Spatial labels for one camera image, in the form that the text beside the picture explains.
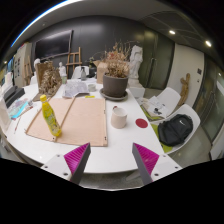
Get black laptop case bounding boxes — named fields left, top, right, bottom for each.
left=4, top=86, right=25, bottom=108

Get wooden figure sculpture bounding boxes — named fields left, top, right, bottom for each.
left=178, top=73, right=190, bottom=106

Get white chair near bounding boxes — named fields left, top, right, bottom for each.
left=151, top=104, right=200, bottom=154

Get wooden easel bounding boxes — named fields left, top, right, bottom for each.
left=66, top=48, right=82, bottom=71

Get small white bust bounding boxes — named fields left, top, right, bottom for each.
left=59, top=62, right=67, bottom=76

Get white chair far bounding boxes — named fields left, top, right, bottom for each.
left=141, top=87, right=180, bottom=121

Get white plaster statue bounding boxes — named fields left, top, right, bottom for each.
left=128, top=45, right=145, bottom=98

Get red round coaster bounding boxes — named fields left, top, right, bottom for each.
left=135, top=118, right=148, bottom=128

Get grey pot with dried plant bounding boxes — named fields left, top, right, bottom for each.
left=103, top=41, right=131, bottom=98

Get white ceramic mug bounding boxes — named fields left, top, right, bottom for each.
left=111, top=106, right=127, bottom=129

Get small white cup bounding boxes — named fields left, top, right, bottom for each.
left=88, top=84, right=96, bottom=92

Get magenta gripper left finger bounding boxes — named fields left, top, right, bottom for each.
left=64, top=143, right=91, bottom=184

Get black wall screen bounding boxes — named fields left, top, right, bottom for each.
left=35, top=30, right=72, bottom=59

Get white chair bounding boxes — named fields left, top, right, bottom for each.
left=141, top=87, right=180, bottom=121
left=151, top=104, right=200, bottom=154

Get brown cardboard sheet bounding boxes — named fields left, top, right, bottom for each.
left=26, top=98, right=107, bottom=147

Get black backpack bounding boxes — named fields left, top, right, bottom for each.
left=158, top=114, right=193, bottom=146

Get dried brown plant bundle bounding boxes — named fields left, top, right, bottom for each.
left=35, top=61, right=62, bottom=97

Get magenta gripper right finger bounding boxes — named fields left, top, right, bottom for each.
left=132, top=143, right=159, bottom=185

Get papers on chair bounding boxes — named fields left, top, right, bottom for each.
left=144, top=96, right=168, bottom=118

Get yellow drink bottle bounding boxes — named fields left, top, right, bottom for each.
left=40, top=95, right=61, bottom=137

